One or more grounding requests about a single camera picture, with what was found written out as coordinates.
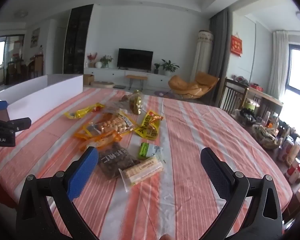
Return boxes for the clear yellow-edged peanut bag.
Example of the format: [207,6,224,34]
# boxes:
[74,111,138,143]

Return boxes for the orange lounge chair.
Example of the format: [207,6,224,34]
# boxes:
[168,71,220,101]

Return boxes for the long yellow snack packet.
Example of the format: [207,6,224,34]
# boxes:
[64,104,105,119]

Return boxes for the clear wafer biscuit packet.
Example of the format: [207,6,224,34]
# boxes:
[119,155,164,193]

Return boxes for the clear bag of brown snacks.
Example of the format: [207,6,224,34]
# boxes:
[104,94,131,117]

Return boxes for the window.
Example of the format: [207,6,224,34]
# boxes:
[281,44,300,101]

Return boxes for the white curtain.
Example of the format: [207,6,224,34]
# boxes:
[267,30,289,98]

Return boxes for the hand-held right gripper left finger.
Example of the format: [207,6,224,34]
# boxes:
[16,146,100,240]

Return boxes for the white covered standing air conditioner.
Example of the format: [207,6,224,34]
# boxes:
[191,30,214,81]

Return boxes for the orange snack packet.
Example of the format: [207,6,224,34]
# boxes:
[80,132,123,153]

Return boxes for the dark glass cabinet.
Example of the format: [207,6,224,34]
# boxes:
[63,4,94,75]

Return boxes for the green plant in vase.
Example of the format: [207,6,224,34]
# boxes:
[99,54,114,68]

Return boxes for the round beige floor cushion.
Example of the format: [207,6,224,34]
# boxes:
[94,80,115,89]

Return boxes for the dark nut packet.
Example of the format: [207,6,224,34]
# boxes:
[97,142,140,180]

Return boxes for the cardboard box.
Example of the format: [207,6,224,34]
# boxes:
[83,74,95,87]

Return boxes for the framed wall picture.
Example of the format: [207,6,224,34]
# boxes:
[31,27,41,48]

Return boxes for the green pot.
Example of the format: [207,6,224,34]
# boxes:
[244,99,261,113]

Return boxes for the white box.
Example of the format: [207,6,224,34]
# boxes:
[0,74,84,128]

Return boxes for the orange striped tablecloth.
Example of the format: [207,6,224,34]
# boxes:
[0,87,290,240]

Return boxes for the grey curtain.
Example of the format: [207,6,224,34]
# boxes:
[209,7,233,76]

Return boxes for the red flower arrangement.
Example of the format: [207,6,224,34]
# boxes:
[87,52,98,68]

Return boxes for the wooden side desk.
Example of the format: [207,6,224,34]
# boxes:
[225,77,283,117]

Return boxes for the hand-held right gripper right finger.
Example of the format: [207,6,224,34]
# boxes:
[200,147,283,240]

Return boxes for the red wall hanging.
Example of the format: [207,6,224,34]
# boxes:
[230,34,243,57]

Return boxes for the yellow cartoon snack packet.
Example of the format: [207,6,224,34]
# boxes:
[134,110,164,141]

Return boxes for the green white drink carton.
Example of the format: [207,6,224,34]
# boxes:
[138,142,163,161]

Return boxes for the white television cabinet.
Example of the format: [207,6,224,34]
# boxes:
[84,67,181,89]

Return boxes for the large green potted plant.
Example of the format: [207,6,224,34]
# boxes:
[161,59,180,77]

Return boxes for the black television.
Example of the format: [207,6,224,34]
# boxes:
[117,48,154,70]

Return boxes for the purple floor mat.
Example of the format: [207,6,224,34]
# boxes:
[154,90,176,98]

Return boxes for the gold snack bag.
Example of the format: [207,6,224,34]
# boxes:
[128,90,144,116]

